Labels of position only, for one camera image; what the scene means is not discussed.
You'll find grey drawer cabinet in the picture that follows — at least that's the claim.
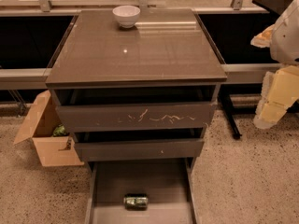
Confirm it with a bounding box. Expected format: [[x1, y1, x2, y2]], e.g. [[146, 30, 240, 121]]
[[45, 8, 228, 173]]

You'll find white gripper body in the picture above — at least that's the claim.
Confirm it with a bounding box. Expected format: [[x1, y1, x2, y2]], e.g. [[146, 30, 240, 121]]
[[261, 65, 299, 116]]

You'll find green soda can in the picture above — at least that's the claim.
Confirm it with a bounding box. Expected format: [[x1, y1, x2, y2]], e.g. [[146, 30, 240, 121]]
[[123, 194, 149, 210]]

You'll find white ceramic bowl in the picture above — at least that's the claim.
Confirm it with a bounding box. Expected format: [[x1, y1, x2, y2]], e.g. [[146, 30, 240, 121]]
[[112, 6, 140, 28]]

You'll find grey top drawer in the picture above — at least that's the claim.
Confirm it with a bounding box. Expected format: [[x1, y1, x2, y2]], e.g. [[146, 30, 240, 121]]
[[55, 85, 217, 133]]

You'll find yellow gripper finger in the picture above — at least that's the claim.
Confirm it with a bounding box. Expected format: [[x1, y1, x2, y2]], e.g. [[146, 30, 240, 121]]
[[250, 25, 274, 48], [253, 105, 284, 130]]

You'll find green bag in box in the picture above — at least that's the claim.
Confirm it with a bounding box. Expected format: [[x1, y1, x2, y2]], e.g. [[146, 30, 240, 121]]
[[52, 124, 67, 137]]

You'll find grey middle drawer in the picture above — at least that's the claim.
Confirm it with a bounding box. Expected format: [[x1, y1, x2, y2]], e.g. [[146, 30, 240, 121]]
[[75, 128, 204, 161]]

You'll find open cardboard box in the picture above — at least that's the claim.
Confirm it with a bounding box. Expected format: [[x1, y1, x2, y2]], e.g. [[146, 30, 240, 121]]
[[14, 91, 84, 167]]

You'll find grey bottom drawer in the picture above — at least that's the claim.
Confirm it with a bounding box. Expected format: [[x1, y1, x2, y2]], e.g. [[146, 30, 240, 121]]
[[84, 158, 200, 224]]

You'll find grey drawer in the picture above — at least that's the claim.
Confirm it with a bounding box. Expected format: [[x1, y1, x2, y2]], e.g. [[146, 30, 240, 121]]
[[75, 128, 204, 161], [55, 85, 217, 133], [84, 158, 200, 224]]

